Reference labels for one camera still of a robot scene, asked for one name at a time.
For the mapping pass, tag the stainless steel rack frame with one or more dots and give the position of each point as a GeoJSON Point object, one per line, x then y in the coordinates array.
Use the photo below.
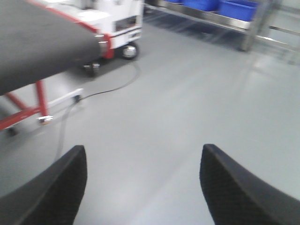
{"type": "Point", "coordinates": [255, 30]}

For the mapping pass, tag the far blue bin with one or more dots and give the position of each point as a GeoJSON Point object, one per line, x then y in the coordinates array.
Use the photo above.
{"type": "Point", "coordinates": [238, 9]}

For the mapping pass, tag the black conveyor belt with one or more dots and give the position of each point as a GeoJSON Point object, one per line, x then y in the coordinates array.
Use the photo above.
{"type": "Point", "coordinates": [36, 43]}

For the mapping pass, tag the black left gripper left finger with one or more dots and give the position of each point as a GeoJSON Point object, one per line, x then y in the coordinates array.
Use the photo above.
{"type": "Point", "coordinates": [51, 198]}

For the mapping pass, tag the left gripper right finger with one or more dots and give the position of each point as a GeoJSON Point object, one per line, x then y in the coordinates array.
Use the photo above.
{"type": "Point", "coordinates": [235, 196]}

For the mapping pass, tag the red metal cart frame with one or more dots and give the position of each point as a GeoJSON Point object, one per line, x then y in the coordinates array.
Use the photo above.
{"type": "Point", "coordinates": [26, 111]}

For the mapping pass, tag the white mobile machine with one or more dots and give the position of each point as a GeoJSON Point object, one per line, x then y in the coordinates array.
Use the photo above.
{"type": "Point", "coordinates": [117, 23]}

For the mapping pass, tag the right blue plastic bin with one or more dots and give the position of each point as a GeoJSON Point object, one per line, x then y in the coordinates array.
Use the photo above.
{"type": "Point", "coordinates": [204, 5]}

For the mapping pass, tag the white power strip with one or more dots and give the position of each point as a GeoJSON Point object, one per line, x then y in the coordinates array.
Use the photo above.
{"type": "Point", "coordinates": [75, 96]}

